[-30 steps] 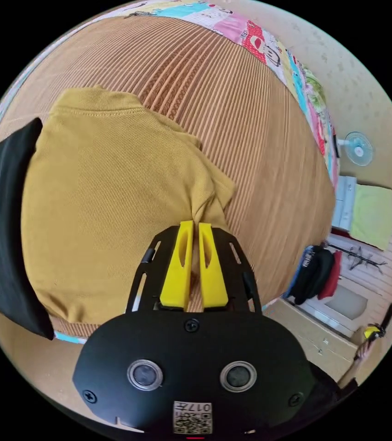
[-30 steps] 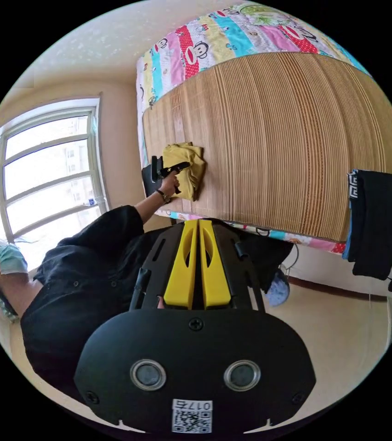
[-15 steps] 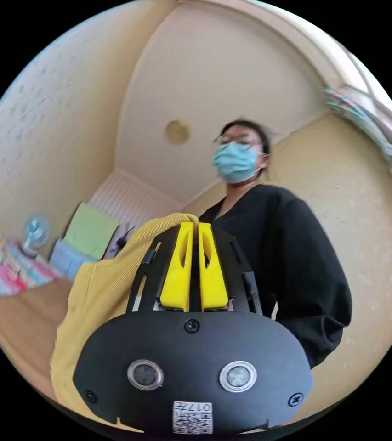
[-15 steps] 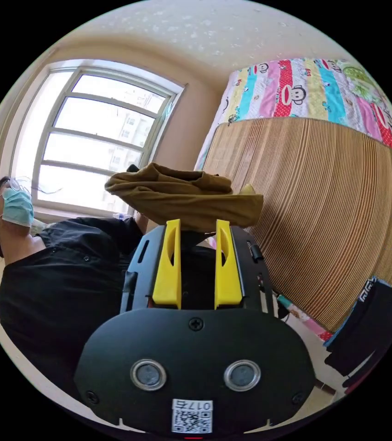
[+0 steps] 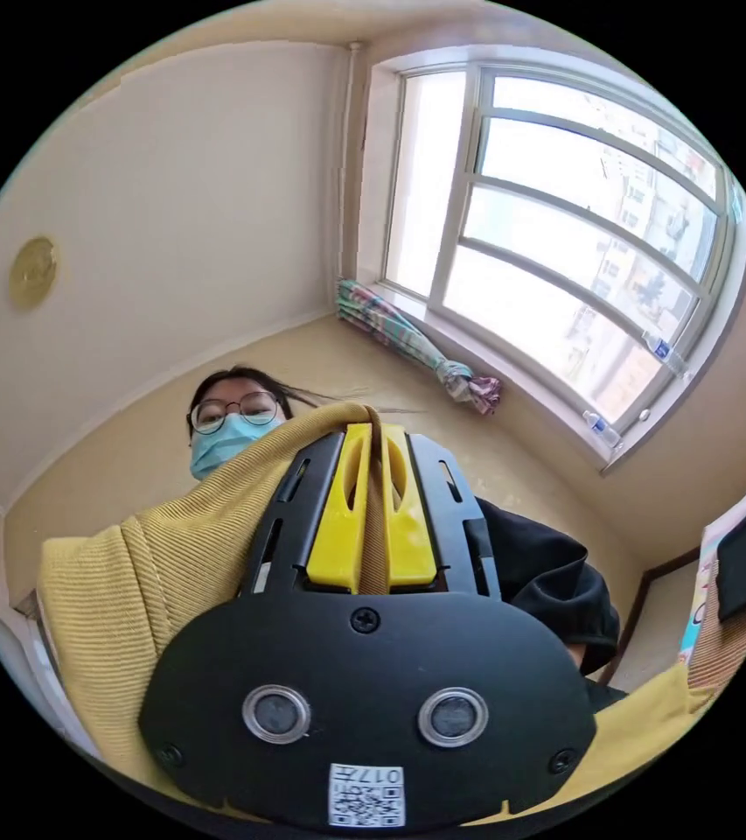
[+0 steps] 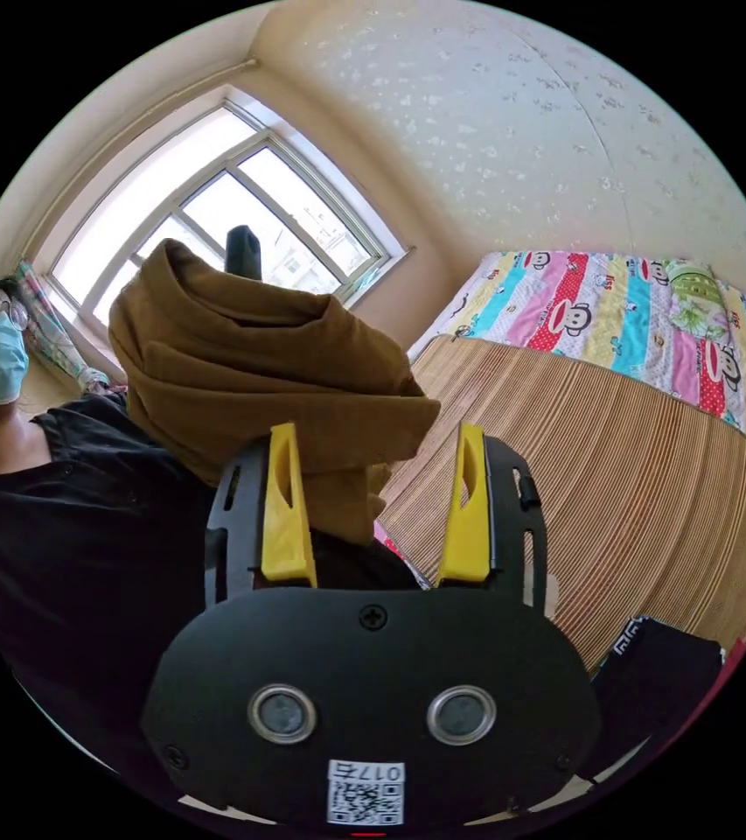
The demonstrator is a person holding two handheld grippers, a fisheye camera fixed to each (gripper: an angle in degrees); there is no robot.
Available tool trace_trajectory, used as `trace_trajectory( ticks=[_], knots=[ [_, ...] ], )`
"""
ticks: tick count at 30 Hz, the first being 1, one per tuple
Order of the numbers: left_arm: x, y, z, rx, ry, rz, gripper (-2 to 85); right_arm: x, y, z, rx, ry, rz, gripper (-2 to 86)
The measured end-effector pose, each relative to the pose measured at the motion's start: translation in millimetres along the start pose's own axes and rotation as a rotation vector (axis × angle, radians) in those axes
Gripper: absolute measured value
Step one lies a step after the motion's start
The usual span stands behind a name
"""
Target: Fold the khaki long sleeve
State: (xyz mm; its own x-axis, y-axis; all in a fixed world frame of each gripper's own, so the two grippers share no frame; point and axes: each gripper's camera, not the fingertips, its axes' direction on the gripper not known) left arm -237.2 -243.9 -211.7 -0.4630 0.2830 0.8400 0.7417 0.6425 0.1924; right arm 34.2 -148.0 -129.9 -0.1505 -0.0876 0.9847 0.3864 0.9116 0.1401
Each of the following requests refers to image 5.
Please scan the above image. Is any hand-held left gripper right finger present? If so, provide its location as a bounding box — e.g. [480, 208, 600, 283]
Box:
[380, 423, 440, 590]

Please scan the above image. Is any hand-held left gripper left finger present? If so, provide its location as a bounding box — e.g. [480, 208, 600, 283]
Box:
[306, 423, 373, 594]

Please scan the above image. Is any khaki long sleeve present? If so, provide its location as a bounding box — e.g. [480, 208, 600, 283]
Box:
[38, 401, 735, 830]

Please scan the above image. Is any person's body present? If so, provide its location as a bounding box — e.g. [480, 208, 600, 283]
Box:
[185, 366, 631, 714]

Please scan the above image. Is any striped tied curtain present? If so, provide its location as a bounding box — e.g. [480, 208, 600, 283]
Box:
[335, 277, 504, 417]

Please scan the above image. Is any clear plastic bottle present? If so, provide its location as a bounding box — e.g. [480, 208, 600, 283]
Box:
[640, 330, 693, 380]
[582, 409, 624, 452]

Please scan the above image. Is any window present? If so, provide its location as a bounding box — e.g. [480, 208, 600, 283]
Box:
[356, 45, 746, 475]

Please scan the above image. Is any round golden ceiling lamp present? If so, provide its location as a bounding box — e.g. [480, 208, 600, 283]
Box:
[7, 235, 59, 312]

